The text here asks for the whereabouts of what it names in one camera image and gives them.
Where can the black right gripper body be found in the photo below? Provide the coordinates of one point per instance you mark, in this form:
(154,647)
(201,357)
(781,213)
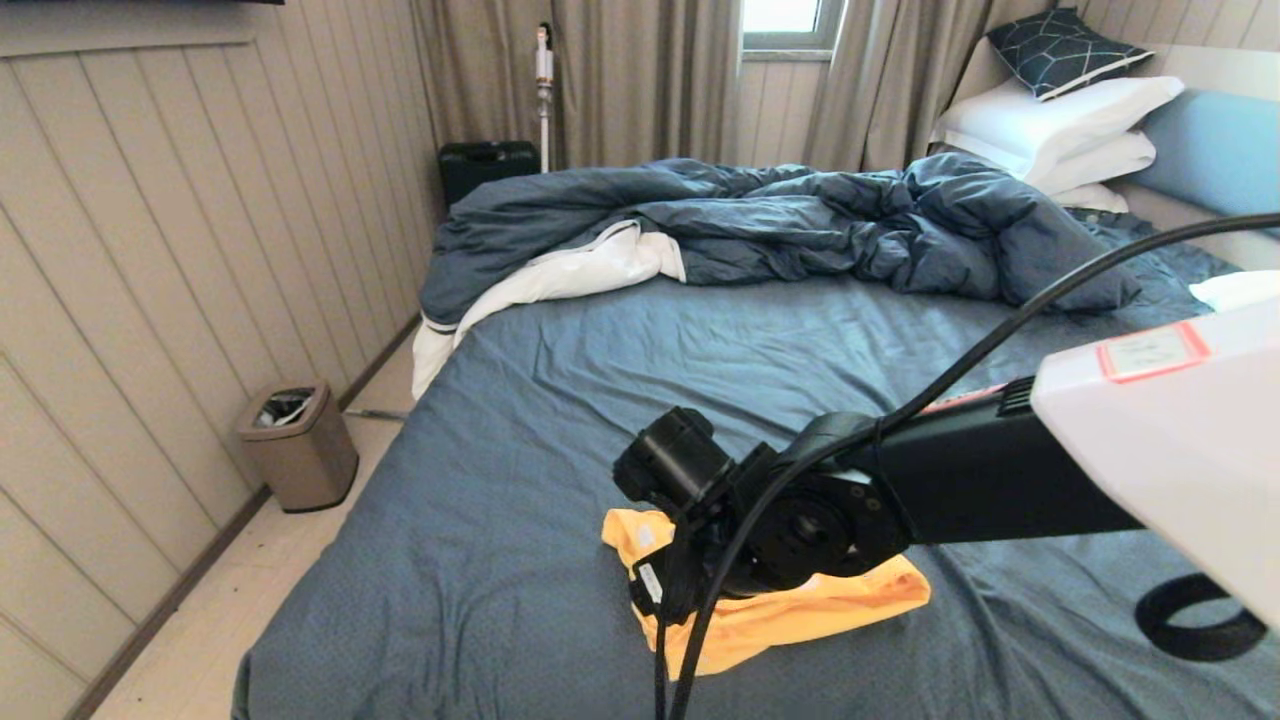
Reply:
(680,580)

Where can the yellow t-shirt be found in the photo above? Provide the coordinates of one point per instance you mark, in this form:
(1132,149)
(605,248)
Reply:
(800,620)

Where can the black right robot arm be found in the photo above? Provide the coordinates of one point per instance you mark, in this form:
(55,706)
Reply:
(1000,480)

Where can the blue bed sheet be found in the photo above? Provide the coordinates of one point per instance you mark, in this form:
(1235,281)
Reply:
(600,360)

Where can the grey metal rod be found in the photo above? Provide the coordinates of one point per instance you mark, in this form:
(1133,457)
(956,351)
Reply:
(376,413)

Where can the crumpled dark blue duvet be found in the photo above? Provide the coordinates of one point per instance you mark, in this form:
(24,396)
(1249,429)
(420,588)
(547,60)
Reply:
(800,218)

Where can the brown trash bin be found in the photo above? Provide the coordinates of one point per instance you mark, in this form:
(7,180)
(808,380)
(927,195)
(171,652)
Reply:
(305,465)

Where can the crumpled bin bag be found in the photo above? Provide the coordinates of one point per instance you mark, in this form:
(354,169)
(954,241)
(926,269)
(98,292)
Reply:
(287,406)

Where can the dark green suitcase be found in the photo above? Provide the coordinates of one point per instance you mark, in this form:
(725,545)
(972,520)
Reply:
(485,168)

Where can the beige curtain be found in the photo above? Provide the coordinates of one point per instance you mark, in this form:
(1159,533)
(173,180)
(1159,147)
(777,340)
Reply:
(640,80)
(880,80)

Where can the white stick vacuum cleaner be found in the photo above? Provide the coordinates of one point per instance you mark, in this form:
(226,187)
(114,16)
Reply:
(543,68)

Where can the large white pillow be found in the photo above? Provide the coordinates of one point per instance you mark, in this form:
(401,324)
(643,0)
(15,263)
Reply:
(1050,118)

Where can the dark patterned cushion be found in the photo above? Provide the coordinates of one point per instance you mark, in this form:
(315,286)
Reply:
(1058,52)

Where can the blue headboard pad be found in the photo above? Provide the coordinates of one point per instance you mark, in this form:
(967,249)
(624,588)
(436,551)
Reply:
(1220,158)

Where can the window with grey frame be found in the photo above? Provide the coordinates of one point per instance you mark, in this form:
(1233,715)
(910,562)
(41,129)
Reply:
(785,17)

